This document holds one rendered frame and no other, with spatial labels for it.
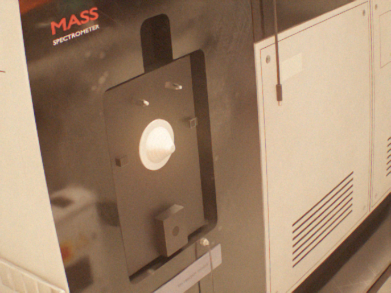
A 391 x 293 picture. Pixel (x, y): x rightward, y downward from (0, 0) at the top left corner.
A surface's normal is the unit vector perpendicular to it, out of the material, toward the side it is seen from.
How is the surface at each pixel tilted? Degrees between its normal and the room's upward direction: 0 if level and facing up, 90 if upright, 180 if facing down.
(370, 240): 0
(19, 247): 90
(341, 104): 90
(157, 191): 90
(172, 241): 90
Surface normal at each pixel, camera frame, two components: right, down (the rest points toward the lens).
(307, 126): 0.79, 0.18
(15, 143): -0.61, 0.37
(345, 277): -0.08, -0.91
